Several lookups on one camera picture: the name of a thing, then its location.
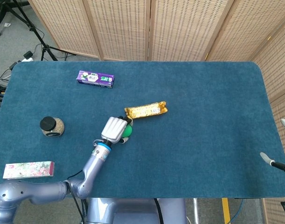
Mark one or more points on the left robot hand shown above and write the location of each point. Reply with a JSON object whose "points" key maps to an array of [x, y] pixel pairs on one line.
{"points": [[113, 129]]}

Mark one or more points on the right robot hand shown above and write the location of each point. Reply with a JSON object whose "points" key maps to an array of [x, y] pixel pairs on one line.
{"points": [[266, 158]]}

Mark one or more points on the green ball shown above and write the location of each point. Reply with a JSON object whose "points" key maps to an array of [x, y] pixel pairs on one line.
{"points": [[128, 131]]}

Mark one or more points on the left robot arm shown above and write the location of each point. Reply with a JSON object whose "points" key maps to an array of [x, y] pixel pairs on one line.
{"points": [[95, 165]]}

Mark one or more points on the purple toothpaste box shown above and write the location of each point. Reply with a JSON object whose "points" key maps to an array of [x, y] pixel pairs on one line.
{"points": [[95, 79]]}

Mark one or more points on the glass jar black lid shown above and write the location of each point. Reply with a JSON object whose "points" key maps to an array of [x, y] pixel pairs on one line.
{"points": [[50, 124]]}

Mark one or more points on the floral print box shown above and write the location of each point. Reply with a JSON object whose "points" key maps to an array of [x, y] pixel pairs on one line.
{"points": [[28, 170]]}

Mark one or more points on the gold biscuit pack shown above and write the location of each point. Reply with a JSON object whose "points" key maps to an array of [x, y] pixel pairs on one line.
{"points": [[144, 111]]}

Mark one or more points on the blue table mat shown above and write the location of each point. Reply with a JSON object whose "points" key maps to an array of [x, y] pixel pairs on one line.
{"points": [[203, 140]]}

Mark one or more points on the grey robot torso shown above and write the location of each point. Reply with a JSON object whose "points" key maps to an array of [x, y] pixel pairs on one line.
{"points": [[133, 212]]}

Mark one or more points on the grey metal table leg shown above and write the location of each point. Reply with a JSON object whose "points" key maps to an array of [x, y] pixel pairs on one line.
{"points": [[196, 210]]}

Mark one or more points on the black tripod stand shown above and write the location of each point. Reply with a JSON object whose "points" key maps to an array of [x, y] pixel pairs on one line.
{"points": [[45, 47]]}

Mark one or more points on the white power strip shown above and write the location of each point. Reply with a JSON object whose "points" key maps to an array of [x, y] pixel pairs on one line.
{"points": [[25, 60]]}

